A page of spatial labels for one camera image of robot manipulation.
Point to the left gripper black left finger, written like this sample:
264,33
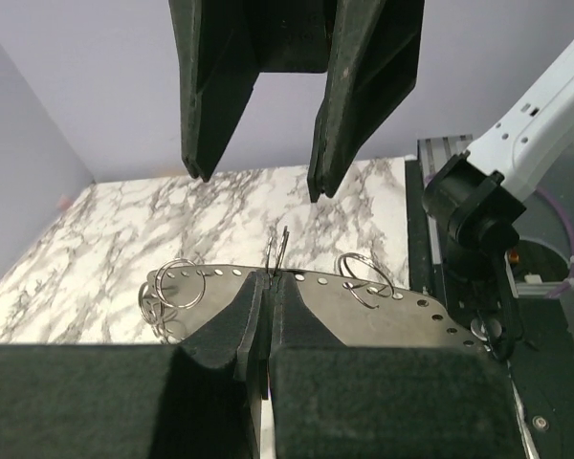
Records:
199,398

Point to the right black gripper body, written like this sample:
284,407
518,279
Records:
284,36

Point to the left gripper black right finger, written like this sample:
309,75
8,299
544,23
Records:
338,401

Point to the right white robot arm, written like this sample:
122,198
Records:
530,137

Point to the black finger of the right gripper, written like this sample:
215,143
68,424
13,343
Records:
373,66
217,70

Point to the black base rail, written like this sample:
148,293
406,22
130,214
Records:
507,334

